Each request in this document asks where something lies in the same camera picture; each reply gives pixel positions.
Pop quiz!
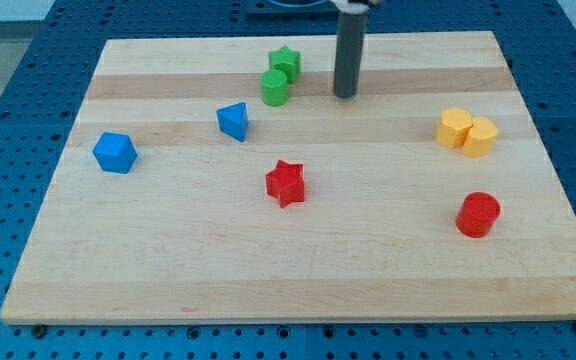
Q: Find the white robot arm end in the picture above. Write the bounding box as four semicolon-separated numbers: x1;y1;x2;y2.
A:
330;0;383;15

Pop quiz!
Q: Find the red star block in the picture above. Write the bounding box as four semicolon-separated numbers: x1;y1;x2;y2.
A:
265;160;305;208

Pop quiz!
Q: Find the green star block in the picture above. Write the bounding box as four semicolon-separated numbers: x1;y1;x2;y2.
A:
268;46;301;84

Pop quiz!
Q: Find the yellow hexagon block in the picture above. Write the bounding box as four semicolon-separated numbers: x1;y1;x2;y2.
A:
435;107;473;148

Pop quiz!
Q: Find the blue triangle block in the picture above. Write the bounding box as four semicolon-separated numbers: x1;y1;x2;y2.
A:
216;102;248;142

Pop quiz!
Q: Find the light wooden board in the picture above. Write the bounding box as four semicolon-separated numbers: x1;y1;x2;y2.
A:
0;31;576;325

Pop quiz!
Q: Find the green cylinder block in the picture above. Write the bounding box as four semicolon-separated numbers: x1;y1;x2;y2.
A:
260;69;289;107

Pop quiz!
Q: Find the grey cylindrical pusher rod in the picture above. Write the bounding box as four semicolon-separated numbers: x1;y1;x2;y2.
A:
333;12;367;98

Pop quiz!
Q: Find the blue cube block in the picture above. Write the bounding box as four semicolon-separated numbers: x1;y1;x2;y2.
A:
93;132;137;174

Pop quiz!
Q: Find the red cylinder block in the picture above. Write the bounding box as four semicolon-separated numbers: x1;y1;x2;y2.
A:
455;192;501;238

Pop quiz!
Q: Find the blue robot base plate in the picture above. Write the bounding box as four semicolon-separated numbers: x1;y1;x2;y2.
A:
244;0;337;19

